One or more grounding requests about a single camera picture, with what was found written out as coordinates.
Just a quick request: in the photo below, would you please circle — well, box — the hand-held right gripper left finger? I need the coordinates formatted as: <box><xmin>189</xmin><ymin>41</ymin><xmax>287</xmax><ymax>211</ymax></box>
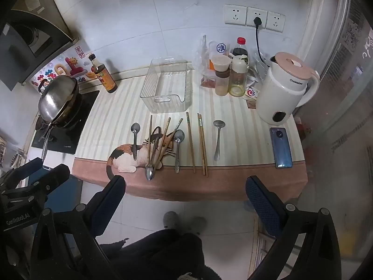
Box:
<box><xmin>31</xmin><ymin>175</ymin><xmax>127</xmax><ymax>280</ymax></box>

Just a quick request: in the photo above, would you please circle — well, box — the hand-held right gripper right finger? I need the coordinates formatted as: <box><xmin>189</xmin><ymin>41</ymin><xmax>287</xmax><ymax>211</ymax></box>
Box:
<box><xmin>245</xmin><ymin>176</ymin><xmax>343</xmax><ymax>280</ymax></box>

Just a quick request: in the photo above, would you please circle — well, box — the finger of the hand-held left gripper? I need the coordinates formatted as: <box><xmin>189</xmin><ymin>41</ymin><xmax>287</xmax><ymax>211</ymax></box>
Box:
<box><xmin>6</xmin><ymin>164</ymin><xmax>71</xmax><ymax>195</ymax></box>
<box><xmin>0</xmin><ymin>157</ymin><xmax>44</xmax><ymax>188</ymax></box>

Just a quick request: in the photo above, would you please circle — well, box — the metal spoon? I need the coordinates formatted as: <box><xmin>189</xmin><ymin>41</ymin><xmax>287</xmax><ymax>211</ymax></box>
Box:
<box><xmin>173</xmin><ymin>129</ymin><xmax>185</xmax><ymax>173</ymax></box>
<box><xmin>145</xmin><ymin>136</ymin><xmax>161</xmax><ymax>181</ymax></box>
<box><xmin>130</xmin><ymin>122</ymin><xmax>141</xmax><ymax>161</ymax></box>
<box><xmin>213</xmin><ymin>119</ymin><xmax>224</xmax><ymax>161</ymax></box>

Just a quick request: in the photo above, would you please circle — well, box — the group of wooden chopsticks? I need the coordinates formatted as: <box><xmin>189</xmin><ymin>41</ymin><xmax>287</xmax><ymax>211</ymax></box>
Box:
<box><xmin>146</xmin><ymin>112</ymin><xmax>209</xmax><ymax>178</ymax></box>

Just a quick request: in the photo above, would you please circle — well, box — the clear plastic container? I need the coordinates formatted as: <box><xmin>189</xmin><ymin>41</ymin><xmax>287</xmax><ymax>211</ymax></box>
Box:
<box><xmin>140</xmin><ymin>57</ymin><xmax>194</xmax><ymax>114</ymax></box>

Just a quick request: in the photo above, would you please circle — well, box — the blue smartphone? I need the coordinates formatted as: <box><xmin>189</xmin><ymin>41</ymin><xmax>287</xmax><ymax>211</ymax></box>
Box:
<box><xmin>269</xmin><ymin>127</ymin><xmax>294</xmax><ymax>169</ymax></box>

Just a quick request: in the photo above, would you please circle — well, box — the striped cat print table mat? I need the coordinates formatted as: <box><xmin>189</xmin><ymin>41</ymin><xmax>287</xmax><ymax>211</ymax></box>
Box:
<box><xmin>71</xmin><ymin>72</ymin><xmax>308</xmax><ymax>202</ymax></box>

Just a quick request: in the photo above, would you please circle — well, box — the grey slipper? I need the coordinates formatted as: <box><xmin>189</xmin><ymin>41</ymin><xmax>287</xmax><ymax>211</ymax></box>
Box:
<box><xmin>188</xmin><ymin>216</ymin><xmax>208</xmax><ymax>235</ymax></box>
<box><xmin>163</xmin><ymin>211</ymin><xmax>180</xmax><ymax>230</ymax></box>

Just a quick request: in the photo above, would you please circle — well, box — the stainless steel wok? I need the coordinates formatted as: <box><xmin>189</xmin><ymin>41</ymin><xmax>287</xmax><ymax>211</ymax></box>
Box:
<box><xmin>37</xmin><ymin>75</ymin><xmax>80</xmax><ymax>164</ymax></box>

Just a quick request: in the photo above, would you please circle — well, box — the dark fleece clothing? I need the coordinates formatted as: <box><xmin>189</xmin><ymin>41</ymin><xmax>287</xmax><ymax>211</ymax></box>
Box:
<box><xmin>97</xmin><ymin>228</ymin><xmax>223</xmax><ymax>280</ymax></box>

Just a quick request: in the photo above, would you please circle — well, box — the small printed packet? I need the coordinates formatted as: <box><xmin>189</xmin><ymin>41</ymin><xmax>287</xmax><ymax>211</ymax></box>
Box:
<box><xmin>244</xmin><ymin>87</ymin><xmax>259</xmax><ymax>110</ymax></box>

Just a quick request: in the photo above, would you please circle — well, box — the white electric kettle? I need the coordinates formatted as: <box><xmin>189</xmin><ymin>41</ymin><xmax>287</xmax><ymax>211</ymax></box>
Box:
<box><xmin>256</xmin><ymin>52</ymin><xmax>320</xmax><ymax>126</ymax></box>

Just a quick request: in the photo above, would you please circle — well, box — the dark soy sauce bottle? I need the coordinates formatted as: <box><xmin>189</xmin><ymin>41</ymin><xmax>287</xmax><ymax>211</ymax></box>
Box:
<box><xmin>88</xmin><ymin>53</ymin><xmax>118</xmax><ymax>94</ymax></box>

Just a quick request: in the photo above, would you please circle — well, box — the clear oil bottle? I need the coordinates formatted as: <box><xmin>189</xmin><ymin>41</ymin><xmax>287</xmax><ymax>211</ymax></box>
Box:
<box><xmin>228</xmin><ymin>55</ymin><xmax>250</xmax><ymax>98</ymax></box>

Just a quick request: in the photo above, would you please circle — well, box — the spice jar with beige lid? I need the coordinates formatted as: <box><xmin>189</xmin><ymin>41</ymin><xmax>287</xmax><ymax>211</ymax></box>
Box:
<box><xmin>211</xmin><ymin>55</ymin><xmax>232</xmax><ymax>97</ymax></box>

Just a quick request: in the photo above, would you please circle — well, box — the frosted glass door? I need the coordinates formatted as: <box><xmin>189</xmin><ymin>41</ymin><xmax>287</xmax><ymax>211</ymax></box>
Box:
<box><xmin>294</xmin><ymin>0</ymin><xmax>373</xmax><ymax>269</ymax></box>

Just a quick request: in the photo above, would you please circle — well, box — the grey range hood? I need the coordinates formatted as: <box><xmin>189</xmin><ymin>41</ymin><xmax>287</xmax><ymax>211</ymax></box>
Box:
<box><xmin>0</xmin><ymin>0</ymin><xmax>80</xmax><ymax>91</ymax></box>

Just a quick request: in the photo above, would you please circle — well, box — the clear plastic bag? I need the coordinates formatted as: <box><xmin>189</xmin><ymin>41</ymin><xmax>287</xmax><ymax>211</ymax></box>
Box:
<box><xmin>194</xmin><ymin>34</ymin><xmax>218</xmax><ymax>88</ymax></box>

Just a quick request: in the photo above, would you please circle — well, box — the dark bottle with red cap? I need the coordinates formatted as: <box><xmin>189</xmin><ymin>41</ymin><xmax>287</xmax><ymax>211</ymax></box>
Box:
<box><xmin>231</xmin><ymin>37</ymin><xmax>250</xmax><ymax>65</ymax></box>

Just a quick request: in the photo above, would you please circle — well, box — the colourful wall hook sticker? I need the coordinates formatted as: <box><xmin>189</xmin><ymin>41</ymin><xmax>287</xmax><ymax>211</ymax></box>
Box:
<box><xmin>31</xmin><ymin>45</ymin><xmax>99</xmax><ymax>87</ymax></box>

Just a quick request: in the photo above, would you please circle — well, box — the black plug and cable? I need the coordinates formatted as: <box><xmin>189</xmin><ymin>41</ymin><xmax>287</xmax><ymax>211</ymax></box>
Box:
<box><xmin>252</xmin><ymin>17</ymin><xmax>272</xmax><ymax>65</ymax></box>

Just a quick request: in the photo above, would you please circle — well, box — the white wall socket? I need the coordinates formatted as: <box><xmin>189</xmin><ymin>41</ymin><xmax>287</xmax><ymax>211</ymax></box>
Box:
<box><xmin>224</xmin><ymin>4</ymin><xmax>248</xmax><ymax>25</ymax></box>
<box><xmin>246</xmin><ymin>6</ymin><xmax>268</xmax><ymax>29</ymax></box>
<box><xmin>265</xmin><ymin>11</ymin><xmax>286</xmax><ymax>33</ymax></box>

